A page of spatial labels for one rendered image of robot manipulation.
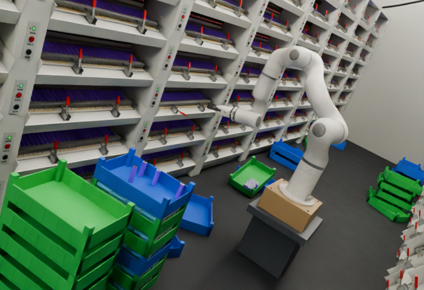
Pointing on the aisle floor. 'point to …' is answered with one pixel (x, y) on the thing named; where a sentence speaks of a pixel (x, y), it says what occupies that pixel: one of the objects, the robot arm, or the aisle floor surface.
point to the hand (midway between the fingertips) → (211, 106)
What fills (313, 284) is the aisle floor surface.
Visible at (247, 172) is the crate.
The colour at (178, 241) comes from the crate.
